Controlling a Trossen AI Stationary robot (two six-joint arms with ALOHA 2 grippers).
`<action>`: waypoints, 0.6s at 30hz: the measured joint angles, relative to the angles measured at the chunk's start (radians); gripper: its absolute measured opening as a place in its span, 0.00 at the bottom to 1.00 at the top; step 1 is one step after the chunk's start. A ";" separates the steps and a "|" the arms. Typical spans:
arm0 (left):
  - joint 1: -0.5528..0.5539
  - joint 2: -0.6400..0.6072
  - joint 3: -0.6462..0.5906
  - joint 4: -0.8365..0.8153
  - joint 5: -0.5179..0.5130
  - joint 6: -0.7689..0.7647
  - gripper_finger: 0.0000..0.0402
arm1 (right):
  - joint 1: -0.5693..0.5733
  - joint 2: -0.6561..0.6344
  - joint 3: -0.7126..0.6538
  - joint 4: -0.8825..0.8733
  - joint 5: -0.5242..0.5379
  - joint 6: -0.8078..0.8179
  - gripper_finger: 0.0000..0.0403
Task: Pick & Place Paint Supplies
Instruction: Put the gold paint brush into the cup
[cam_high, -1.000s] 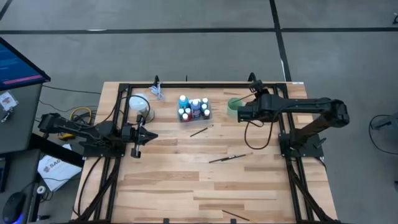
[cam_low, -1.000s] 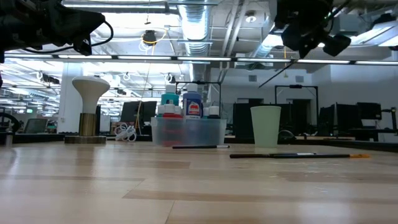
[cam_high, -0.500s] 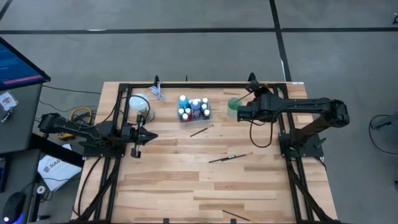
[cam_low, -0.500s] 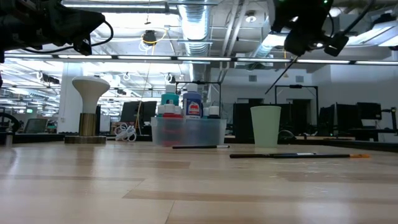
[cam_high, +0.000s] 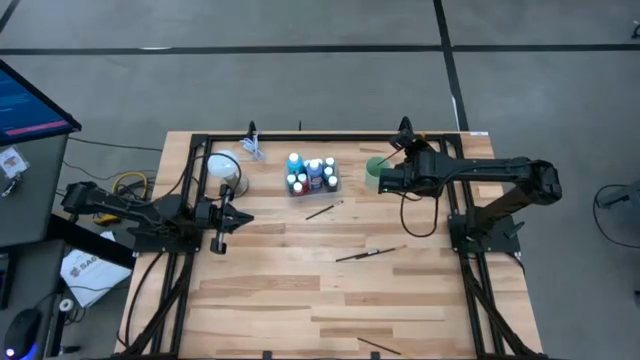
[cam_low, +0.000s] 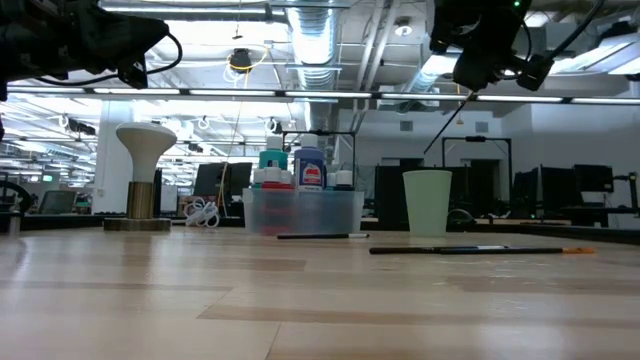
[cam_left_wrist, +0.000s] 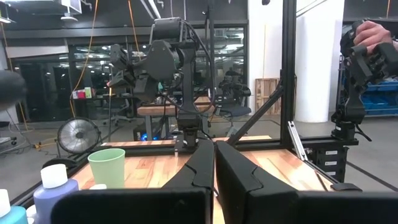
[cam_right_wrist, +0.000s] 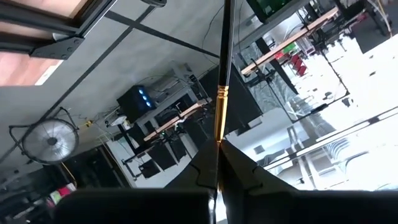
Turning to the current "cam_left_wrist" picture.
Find person's hand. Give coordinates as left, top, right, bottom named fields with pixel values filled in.
left=353, top=20, right=395, bottom=56

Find large periwinkle blue paint bottle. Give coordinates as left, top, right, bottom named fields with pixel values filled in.
left=33, top=164, right=80, bottom=224

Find wooden pallet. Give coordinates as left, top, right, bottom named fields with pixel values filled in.
left=255, top=77, right=282, bottom=116

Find round floor fan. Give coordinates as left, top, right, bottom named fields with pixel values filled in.
left=57, top=116, right=103, bottom=156

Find light green plastic cup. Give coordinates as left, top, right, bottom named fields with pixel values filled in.
left=88, top=148, right=126, bottom=190

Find background wooden table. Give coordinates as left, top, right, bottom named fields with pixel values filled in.
left=136, top=96, right=218, bottom=141

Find black control box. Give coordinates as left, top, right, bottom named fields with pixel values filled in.
left=306, top=138, right=360, bottom=184

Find background robot arms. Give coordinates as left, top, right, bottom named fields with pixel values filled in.
left=216, top=74, right=252, bottom=106

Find silver aluminium extrusion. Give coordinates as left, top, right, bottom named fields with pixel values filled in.
left=286, top=120, right=309, bottom=162

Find blue storage bins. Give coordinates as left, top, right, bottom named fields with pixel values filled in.
left=360, top=79, right=398, bottom=118

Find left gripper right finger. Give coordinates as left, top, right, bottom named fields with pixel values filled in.
left=216, top=140, right=398, bottom=224

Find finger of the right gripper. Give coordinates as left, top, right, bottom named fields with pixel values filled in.
left=107, top=70, right=122, bottom=90
left=121, top=70, right=136, bottom=90

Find black aluminium table frame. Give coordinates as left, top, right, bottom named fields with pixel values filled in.
left=12, top=0, right=363, bottom=206

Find white building column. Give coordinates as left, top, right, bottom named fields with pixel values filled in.
left=294, top=0, right=345, bottom=124

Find large teal paint bottle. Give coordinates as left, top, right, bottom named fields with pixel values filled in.
left=0, top=189, right=29, bottom=224

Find red and green box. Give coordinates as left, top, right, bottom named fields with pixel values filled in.
left=72, top=87, right=93, bottom=100

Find dark office chair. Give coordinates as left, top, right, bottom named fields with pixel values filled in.
left=216, top=104, right=252, bottom=138

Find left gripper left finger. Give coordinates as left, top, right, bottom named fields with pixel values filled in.
left=50, top=139, right=216, bottom=224

